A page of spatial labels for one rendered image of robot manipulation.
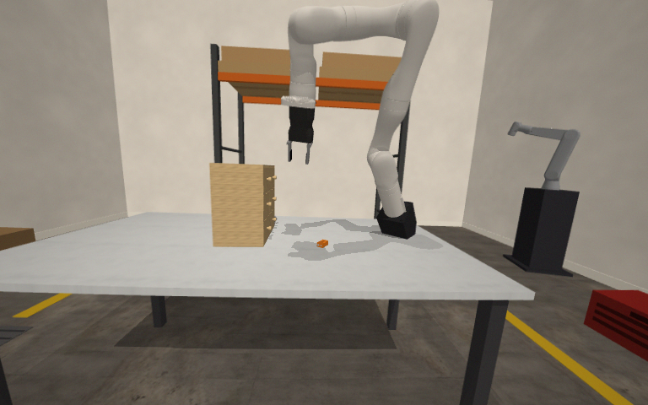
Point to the light wooden chest of drawers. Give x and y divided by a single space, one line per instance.
237 204

